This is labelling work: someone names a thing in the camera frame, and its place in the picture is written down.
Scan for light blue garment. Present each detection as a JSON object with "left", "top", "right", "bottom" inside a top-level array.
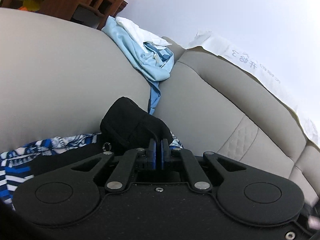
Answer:
[{"left": 102, "top": 16, "right": 175, "bottom": 115}]

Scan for blue white patterned cloth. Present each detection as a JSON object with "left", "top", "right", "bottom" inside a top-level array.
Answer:
[{"left": 0, "top": 132, "right": 184, "bottom": 205}]

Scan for yellow object on shelf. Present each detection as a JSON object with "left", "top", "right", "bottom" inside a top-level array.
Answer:
[{"left": 23, "top": 0, "right": 43, "bottom": 12}]

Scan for black pants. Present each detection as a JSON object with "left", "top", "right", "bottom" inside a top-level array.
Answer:
[{"left": 30, "top": 97, "right": 173, "bottom": 176}]

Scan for white garment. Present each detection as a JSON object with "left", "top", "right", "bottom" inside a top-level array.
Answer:
[{"left": 116, "top": 16, "right": 171, "bottom": 47}]

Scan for beige leather sofa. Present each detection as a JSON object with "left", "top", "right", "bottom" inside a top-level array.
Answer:
[{"left": 1, "top": 8, "right": 319, "bottom": 205}]

